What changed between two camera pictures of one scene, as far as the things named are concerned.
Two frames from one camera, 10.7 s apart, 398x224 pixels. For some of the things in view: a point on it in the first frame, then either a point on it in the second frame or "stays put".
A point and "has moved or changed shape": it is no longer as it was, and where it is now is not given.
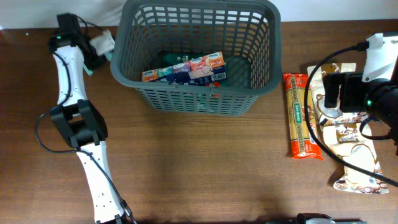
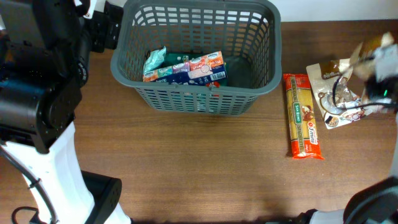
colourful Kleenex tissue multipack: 206,70 stays put
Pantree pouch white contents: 354,143 has moved or changed shape
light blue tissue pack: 104,49 has moved or changed shape
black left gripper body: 94,59 -> 109,25
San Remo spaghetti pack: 295,88 stays put
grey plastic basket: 249,32 stays put
